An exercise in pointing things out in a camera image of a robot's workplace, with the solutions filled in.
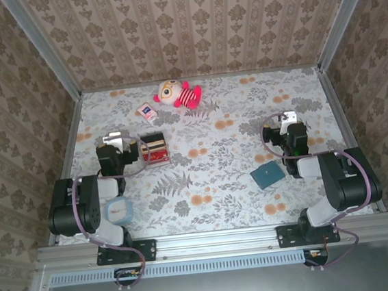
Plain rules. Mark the teal card holder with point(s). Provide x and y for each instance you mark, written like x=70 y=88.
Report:
x=267 y=176

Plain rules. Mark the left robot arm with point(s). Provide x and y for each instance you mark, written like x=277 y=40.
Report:
x=66 y=213

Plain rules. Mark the red plastic card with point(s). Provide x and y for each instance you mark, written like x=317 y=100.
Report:
x=155 y=157

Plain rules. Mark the red and gold box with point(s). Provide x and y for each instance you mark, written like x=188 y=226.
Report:
x=152 y=137

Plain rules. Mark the small pink paper box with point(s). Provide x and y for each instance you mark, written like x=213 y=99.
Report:
x=146 y=112

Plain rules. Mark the pink striped plush toy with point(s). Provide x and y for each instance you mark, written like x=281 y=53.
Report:
x=168 y=93

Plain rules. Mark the floral table cover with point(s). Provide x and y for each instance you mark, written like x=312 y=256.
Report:
x=218 y=184

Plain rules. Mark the grey metal panel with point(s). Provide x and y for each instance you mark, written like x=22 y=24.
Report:
x=228 y=290

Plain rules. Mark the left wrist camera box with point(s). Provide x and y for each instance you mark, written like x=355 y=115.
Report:
x=112 y=141

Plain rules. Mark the aluminium table side rail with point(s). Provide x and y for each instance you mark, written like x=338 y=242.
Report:
x=350 y=137
x=68 y=164

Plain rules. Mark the aluminium table end rail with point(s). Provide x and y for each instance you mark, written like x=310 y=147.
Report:
x=242 y=75

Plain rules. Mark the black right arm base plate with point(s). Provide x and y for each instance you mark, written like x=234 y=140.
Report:
x=287 y=236

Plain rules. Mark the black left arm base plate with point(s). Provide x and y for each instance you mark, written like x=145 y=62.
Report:
x=145 y=250

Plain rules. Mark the aluminium frame post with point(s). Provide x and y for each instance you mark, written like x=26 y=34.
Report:
x=42 y=46
x=345 y=17

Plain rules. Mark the aluminium mounting rail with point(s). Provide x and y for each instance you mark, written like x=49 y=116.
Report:
x=217 y=241

